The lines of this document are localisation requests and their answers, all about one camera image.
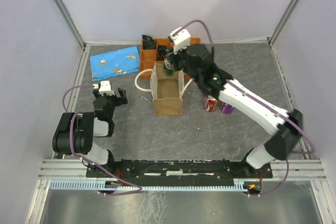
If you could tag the dark patterned rolled fabric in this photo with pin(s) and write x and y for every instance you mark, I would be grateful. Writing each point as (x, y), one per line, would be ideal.
(148, 43)

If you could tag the purple soda can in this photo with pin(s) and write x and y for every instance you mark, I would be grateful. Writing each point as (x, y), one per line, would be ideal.
(226, 108)

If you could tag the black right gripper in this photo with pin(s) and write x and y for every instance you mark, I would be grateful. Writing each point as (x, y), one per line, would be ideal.
(173, 57)

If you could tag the orange compartment tray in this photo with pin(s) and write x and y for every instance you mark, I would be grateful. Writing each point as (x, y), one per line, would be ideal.
(148, 57)

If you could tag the black rolled band left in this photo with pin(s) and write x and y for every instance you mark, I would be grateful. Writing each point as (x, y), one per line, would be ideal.
(161, 52)

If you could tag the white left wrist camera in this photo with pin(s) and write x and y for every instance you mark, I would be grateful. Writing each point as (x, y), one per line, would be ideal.
(106, 89)

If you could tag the brown canvas bag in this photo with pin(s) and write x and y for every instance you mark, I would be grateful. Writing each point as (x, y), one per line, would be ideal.
(166, 91)

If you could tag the red soda can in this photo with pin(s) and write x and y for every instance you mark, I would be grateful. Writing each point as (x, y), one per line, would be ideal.
(210, 104)

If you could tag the green glass bottle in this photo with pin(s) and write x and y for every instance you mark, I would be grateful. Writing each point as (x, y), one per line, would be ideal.
(168, 68)

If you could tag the blue patterned cloth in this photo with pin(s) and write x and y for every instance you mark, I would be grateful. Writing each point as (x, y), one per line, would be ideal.
(115, 63)

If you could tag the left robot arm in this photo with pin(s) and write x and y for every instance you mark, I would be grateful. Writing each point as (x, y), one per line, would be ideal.
(75, 133)

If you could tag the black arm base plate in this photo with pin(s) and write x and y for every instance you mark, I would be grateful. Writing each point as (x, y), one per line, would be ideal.
(173, 173)

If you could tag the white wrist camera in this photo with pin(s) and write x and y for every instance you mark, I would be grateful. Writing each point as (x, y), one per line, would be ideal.
(180, 39)
(106, 89)

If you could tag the light blue cable duct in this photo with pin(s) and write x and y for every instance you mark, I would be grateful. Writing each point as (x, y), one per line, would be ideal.
(101, 185)

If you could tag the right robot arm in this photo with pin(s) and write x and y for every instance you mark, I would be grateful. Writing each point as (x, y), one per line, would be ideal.
(284, 127)

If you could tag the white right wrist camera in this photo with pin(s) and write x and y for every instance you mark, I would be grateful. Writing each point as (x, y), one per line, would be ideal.
(180, 39)

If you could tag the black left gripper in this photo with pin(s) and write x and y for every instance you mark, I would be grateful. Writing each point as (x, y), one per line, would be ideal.
(119, 100)

